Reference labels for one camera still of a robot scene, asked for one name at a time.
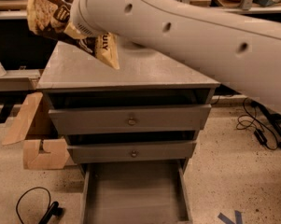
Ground black floor cable left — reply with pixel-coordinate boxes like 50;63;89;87
15;186;64;224

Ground grey bottom drawer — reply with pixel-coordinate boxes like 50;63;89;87
80;161;193;224

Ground grey top drawer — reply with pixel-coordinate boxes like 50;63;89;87
49;105;211;135

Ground blue tape mark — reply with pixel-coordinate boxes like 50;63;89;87
217;210;244;224

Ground black floor cable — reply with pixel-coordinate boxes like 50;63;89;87
235;97;281;151
15;186;64;224

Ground brown chip bag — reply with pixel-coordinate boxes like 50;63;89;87
27;0;119;69

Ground grey drawer cabinet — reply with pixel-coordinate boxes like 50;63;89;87
36;35;221;224

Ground cardboard box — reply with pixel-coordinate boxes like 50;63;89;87
2;92;74;170

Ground black floor cable right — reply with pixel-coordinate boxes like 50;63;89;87
235;97;281;151

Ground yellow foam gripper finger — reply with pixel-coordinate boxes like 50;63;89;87
63;21;86;40

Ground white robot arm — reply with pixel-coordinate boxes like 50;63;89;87
70;0;281;114

